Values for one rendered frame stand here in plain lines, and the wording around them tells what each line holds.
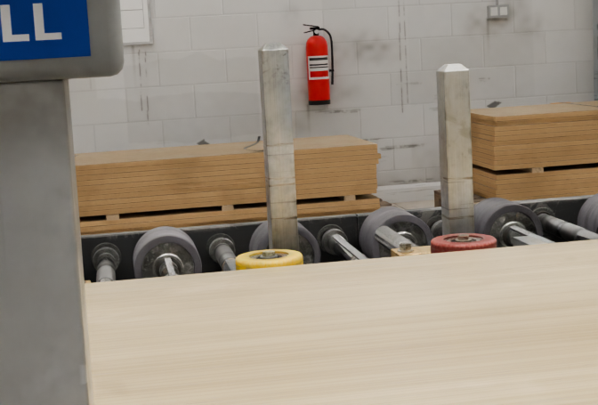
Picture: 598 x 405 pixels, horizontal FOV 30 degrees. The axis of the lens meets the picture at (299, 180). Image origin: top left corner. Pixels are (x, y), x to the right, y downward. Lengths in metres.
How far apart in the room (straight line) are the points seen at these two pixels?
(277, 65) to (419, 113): 6.37
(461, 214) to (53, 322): 1.20
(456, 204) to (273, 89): 0.29
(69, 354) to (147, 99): 7.17
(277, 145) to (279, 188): 0.06
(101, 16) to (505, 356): 0.64
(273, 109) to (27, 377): 1.11
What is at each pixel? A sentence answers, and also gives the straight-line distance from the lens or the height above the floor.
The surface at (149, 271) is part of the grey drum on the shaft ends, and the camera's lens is 1.83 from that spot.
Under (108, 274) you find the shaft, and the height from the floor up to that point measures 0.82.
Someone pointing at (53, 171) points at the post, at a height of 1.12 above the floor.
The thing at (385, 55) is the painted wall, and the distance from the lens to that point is 7.72.
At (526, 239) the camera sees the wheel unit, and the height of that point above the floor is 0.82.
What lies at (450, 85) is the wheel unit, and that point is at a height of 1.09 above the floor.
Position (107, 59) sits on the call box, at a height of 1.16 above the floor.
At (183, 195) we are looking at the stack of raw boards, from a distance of 6.26.
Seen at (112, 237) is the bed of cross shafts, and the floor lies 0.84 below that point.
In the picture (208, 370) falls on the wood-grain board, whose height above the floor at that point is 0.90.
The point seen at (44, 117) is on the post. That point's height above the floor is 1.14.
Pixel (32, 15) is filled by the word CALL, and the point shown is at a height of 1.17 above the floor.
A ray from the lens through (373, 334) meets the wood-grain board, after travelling 0.98.
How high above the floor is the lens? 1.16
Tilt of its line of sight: 7 degrees down
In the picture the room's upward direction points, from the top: 3 degrees counter-clockwise
